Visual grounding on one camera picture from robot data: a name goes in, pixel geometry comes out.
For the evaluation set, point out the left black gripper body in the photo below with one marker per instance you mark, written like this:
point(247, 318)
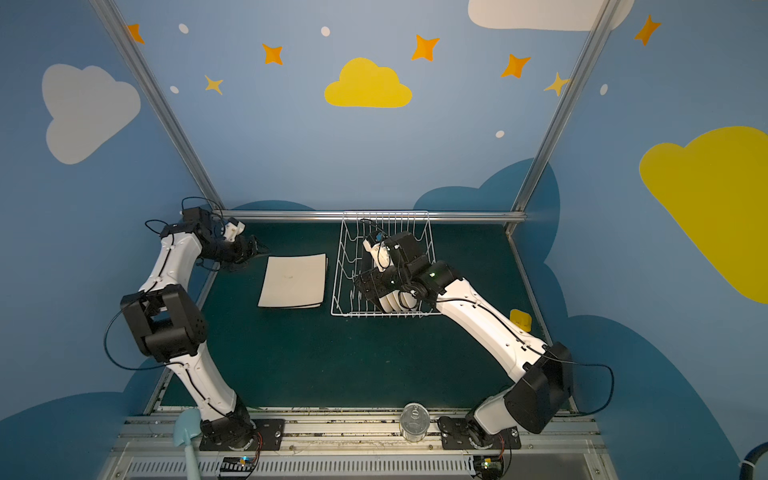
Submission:
point(241, 247)

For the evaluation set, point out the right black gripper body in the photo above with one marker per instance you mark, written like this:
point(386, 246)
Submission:
point(375, 282)

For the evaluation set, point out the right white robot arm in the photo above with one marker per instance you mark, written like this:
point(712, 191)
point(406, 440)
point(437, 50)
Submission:
point(541, 374)

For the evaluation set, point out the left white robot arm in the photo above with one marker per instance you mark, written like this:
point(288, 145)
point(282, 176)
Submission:
point(168, 326)

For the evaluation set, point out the white round plate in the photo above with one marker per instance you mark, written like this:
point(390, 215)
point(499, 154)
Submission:
point(386, 303)
point(399, 306)
point(408, 300)
point(396, 310)

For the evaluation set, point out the black square plate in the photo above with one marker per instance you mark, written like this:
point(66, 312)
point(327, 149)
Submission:
point(364, 281)

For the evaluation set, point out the right circuit board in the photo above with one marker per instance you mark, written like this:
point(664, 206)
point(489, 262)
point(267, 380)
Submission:
point(486, 468)

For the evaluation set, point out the circuit board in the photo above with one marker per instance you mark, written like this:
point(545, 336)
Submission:
point(486, 468)
point(241, 467)

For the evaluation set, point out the left circuit board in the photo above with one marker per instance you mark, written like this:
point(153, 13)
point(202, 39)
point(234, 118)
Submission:
point(241, 467)

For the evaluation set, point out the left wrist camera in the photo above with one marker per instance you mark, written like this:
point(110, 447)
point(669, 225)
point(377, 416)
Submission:
point(232, 229)

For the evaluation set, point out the aluminium frame rail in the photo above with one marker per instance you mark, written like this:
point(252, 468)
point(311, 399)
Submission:
point(462, 217)

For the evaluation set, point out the white wire dish rack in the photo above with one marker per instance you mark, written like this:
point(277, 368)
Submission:
point(346, 299)

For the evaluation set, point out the yellow handled brush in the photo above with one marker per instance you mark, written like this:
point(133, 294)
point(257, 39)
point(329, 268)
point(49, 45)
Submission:
point(521, 319)

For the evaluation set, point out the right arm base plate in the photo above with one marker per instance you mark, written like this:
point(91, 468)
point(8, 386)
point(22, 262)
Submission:
point(463, 434)

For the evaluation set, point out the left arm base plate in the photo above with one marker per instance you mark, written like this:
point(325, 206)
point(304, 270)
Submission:
point(267, 435)

